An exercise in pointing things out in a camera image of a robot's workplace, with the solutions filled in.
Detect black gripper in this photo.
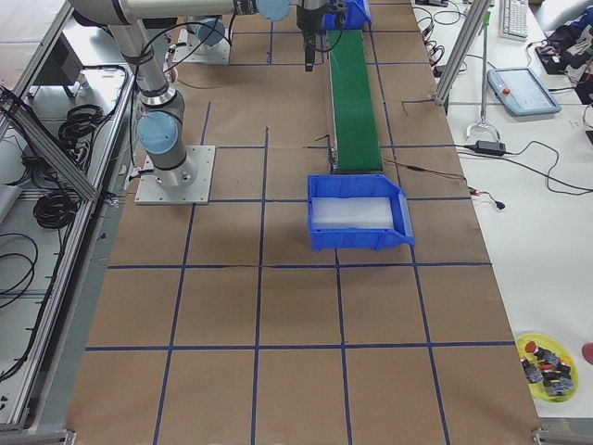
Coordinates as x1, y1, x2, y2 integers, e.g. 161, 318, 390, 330
296, 0, 346, 71

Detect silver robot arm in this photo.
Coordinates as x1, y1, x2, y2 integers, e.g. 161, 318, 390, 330
70, 1, 345, 189
185, 16, 230, 50

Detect yellow plate of buttons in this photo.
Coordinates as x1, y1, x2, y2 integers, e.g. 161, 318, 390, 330
515, 333, 579, 403

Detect left blue plastic bin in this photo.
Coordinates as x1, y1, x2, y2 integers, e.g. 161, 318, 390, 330
323, 0, 372, 31

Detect blue plastic bin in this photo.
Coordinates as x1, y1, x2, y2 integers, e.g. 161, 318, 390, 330
323, 0, 372, 31
308, 174, 415, 251

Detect green conveyor belt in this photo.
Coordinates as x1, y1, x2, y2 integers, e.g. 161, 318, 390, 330
327, 30, 383, 173

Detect white foam pad right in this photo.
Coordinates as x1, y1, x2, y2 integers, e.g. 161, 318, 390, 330
310, 197, 394, 229

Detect long metal rod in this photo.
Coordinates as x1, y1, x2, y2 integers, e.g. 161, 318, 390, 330
465, 11, 500, 142

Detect right blue plastic bin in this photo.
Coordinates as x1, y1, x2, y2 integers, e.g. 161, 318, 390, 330
308, 174, 415, 251

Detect black power adapter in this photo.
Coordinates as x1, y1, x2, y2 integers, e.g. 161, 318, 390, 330
474, 140, 507, 157

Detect white keyboard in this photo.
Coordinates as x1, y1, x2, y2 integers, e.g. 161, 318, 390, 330
498, 0, 529, 41

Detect blue teach pendant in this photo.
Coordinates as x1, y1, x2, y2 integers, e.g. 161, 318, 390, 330
487, 67, 561, 117

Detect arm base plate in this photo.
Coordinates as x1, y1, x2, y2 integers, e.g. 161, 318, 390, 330
134, 146, 216, 205
172, 34, 231, 65

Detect aluminium frame post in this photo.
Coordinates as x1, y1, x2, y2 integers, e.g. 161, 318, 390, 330
434, 0, 490, 105

